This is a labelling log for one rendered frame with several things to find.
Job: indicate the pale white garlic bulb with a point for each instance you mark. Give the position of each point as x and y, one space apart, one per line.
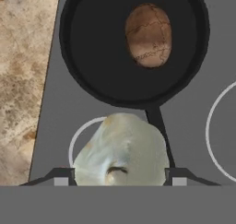
123 150

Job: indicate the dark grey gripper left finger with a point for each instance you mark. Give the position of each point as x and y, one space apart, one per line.
61 176

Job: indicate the brown potato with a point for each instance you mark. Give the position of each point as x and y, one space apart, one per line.
148 35

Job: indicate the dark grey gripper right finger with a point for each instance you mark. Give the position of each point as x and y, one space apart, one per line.
181 176

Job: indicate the grey hob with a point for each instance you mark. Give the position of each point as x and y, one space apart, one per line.
190 117

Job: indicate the black frying pan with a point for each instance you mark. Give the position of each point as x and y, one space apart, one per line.
98 55

